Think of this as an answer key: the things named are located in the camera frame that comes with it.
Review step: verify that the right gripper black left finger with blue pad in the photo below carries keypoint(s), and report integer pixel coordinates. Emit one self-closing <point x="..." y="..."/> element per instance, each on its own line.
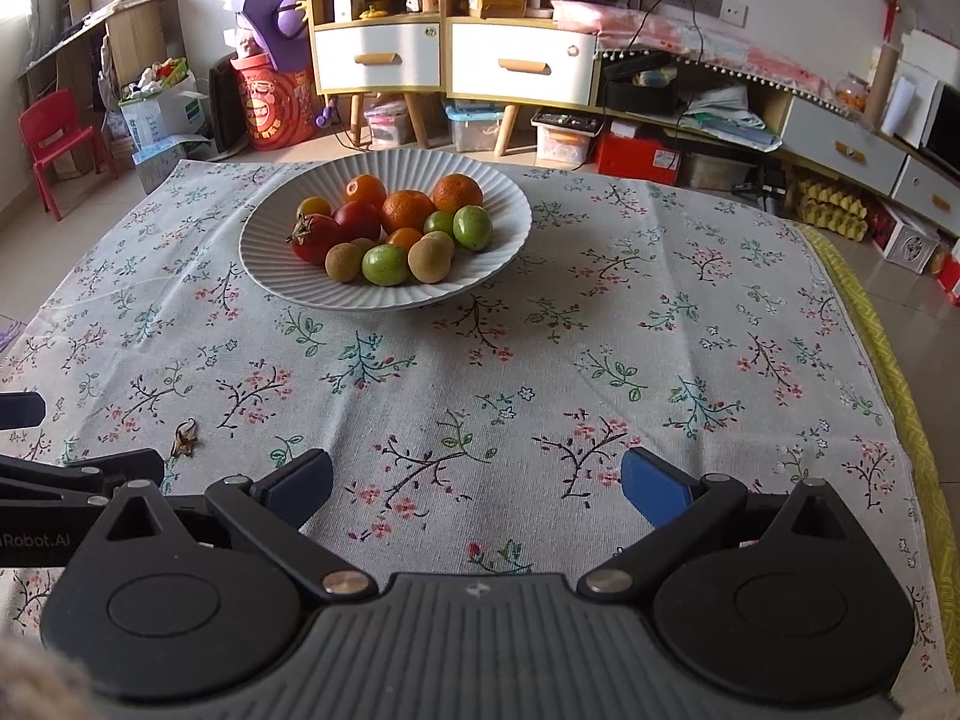
<point x="263" y="518"/>

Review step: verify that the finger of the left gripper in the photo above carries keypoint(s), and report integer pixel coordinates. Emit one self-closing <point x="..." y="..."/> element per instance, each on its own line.
<point x="36" y="492"/>
<point x="19" y="410"/>

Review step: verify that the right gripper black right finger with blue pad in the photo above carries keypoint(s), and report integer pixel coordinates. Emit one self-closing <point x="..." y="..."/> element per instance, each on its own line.
<point x="688" y="516"/>

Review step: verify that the brown kiwi back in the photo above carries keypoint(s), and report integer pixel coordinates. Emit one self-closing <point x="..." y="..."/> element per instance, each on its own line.
<point x="343" y="262"/>

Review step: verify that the red tomato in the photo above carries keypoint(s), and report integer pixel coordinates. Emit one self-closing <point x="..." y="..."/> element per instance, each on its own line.
<point x="359" y="220"/>
<point x="313" y="236"/>

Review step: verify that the smooth orange tomato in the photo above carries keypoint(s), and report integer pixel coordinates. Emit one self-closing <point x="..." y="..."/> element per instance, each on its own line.
<point x="367" y="189"/>
<point x="404" y="237"/>

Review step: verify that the yellow orange cherry tomato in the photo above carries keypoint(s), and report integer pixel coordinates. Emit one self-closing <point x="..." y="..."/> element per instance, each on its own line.
<point x="314" y="205"/>

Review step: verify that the large textured mandarin orange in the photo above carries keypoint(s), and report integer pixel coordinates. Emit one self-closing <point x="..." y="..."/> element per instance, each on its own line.
<point x="406" y="208"/>

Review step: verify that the small green tomato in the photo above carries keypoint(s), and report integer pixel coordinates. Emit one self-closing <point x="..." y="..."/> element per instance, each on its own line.
<point x="439" y="221"/>

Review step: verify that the oval green tomato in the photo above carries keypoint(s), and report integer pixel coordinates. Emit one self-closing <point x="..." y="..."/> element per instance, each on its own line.
<point x="472" y="227"/>

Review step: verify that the pale tan kiwi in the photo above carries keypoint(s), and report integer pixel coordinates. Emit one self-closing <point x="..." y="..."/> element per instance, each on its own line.
<point x="441" y="238"/>

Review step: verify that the white ribbed plate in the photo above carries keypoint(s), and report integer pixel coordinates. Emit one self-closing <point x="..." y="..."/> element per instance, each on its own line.
<point x="270" y="262"/>

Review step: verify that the red plastic child chair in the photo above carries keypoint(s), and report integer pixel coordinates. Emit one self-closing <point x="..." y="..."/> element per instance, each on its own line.
<point x="51" y="128"/>

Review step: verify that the white cardboard box with toys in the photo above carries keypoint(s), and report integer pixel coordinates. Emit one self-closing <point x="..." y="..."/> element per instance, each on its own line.
<point x="163" y="103"/>

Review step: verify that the red storage box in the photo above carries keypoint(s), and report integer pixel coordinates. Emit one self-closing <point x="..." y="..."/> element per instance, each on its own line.
<point x="642" y="158"/>

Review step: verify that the low tv console shelf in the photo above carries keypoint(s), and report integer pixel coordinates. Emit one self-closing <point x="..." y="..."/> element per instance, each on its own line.
<point x="796" y="126"/>

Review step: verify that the black speaker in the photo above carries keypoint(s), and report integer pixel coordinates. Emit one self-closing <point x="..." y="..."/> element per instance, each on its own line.
<point x="228" y="116"/>

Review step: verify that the red printed bucket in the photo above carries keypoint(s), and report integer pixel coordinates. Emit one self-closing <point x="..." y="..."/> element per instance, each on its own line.
<point x="280" y="108"/>

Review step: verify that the wooden desk with shelves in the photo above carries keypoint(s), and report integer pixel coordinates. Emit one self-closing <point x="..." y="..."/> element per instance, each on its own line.
<point x="71" y="40"/>

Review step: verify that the purple plush toy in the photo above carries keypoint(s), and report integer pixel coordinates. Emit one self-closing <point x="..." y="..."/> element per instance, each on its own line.
<point x="281" y="30"/>

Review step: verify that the white drawer cabinet with shelves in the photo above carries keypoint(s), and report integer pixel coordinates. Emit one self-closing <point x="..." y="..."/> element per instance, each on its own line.
<point x="421" y="55"/>

